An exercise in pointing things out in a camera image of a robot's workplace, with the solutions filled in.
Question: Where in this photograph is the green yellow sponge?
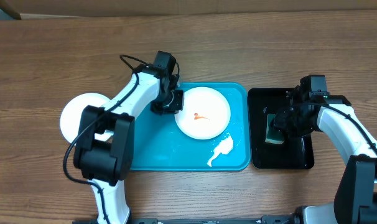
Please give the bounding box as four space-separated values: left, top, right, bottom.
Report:
265 114 284 144

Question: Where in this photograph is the white plate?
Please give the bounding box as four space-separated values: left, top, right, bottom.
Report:
60 93 109 143
175 86 231 140

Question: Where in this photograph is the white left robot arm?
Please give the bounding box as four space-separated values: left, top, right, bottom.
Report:
63 51 184 223

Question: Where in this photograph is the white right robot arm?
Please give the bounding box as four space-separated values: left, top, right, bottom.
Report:
266 75 377 223

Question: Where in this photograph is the black plastic tray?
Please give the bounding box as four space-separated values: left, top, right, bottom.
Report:
248 88 314 169

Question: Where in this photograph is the white foam blob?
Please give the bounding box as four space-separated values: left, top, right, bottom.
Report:
207 133 234 167

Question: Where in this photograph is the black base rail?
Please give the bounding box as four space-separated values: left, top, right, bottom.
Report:
129 214 301 224

